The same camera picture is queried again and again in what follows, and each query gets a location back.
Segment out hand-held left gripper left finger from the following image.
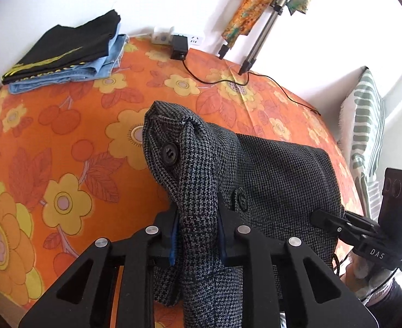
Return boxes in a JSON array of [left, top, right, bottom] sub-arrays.
[[18, 210, 180, 328]]

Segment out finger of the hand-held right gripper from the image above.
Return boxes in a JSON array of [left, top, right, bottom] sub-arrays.
[[310, 210, 363, 244], [344, 211, 381, 233]]

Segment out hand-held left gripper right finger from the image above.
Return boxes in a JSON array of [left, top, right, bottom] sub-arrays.
[[216, 193, 381, 328]]

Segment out grey houndstooth short pants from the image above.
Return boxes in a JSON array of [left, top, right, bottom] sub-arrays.
[[143, 101, 346, 328]]

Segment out green striped pillow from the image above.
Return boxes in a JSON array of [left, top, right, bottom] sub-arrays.
[[338, 66, 387, 220]]

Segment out orange floral bed sheet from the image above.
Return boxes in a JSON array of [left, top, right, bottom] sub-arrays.
[[0, 36, 364, 328]]

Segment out folded light blue denim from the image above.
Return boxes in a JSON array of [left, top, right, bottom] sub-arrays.
[[9, 34, 129, 95]]

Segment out black power adapter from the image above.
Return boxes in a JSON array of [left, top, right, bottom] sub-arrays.
[[170, 35, 190, 61]]

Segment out white power strip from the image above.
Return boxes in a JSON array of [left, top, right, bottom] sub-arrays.
[[151, 25, 203, 47]]

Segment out silver tripod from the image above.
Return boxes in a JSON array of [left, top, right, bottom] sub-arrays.
[[218, 0, 305, 74]]

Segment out folded black garment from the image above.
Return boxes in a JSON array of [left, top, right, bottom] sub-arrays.
[[1, 10, 121, 85]]

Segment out orange patterned scarf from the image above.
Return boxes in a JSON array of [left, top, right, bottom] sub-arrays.
[[222, 0, 290, 47]]

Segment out black cable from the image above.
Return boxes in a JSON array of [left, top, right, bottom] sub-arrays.
[[182, 58, 322, 116]]

